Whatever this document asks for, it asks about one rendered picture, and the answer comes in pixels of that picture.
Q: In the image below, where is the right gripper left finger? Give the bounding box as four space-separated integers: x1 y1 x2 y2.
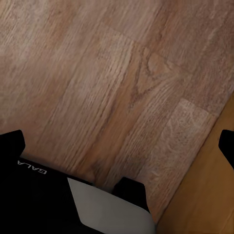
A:
0 130 25 188

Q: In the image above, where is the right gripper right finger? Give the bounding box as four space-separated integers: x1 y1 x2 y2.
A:
218 130 234 169

